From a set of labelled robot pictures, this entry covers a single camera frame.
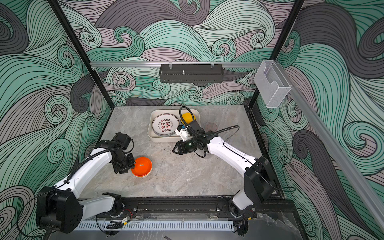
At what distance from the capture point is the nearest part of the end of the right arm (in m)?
0.59

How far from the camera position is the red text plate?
3.39ft

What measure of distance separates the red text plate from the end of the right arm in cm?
28
